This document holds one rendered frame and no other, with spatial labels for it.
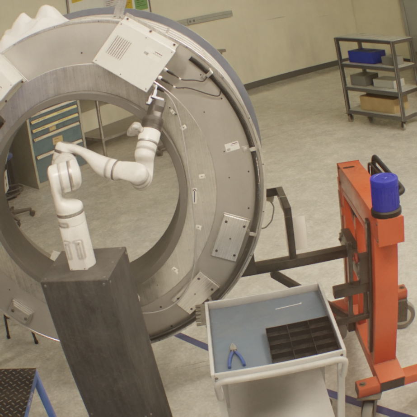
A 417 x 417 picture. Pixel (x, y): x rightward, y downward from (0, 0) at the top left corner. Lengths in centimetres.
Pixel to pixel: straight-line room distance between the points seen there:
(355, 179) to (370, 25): 955
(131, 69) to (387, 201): 101
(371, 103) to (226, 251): 511
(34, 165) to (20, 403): 504
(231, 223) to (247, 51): 779
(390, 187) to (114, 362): 113
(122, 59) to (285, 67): 863
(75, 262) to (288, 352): 76
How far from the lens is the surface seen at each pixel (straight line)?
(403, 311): 354
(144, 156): 235
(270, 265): 300
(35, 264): 283
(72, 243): 209
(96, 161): 238
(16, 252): 278
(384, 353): 286
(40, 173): 728
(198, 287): 276
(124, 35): 239
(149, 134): 237
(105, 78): 253
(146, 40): 238
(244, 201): 265
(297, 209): 539
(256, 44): 1048
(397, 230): 251
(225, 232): 267
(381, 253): 262
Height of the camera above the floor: 191
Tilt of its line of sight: 19 degrees down
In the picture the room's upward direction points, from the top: 9 degrees counter-clockwise
